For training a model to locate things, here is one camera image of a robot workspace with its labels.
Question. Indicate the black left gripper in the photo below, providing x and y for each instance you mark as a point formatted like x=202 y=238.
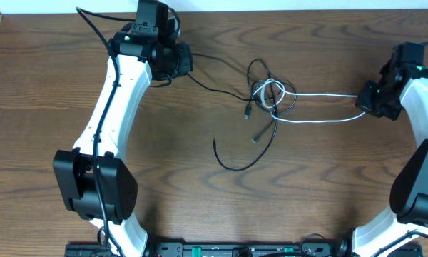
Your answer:
x=185 y=58

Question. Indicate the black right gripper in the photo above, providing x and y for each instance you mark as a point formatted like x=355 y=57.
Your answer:
x=364 y=101

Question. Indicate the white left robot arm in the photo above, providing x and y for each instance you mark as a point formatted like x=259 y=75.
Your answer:
x=92 y=177

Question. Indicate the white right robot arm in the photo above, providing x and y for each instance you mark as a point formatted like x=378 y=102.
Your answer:
x=403 y=87

